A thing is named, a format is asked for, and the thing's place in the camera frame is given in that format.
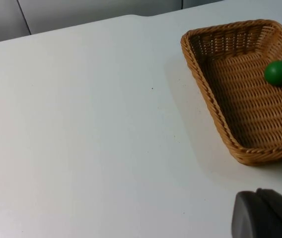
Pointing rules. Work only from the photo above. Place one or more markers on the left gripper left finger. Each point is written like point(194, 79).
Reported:
point(247, 218)

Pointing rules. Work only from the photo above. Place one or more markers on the pale brown wicker basket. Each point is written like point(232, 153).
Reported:
point(242, 119)

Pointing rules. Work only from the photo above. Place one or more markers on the green ball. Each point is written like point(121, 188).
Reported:
point(277, 73)

